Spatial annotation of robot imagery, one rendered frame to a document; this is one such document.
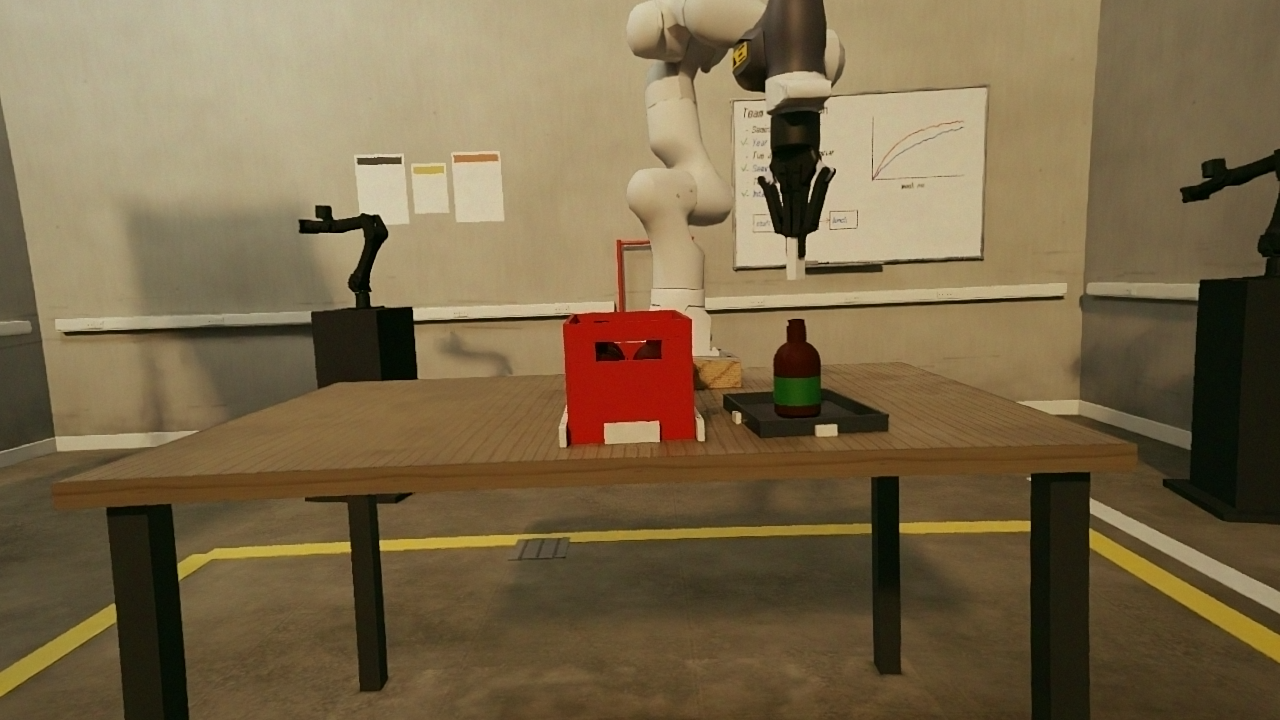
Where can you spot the red divided crate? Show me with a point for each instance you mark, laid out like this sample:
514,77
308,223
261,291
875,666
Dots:
629,390

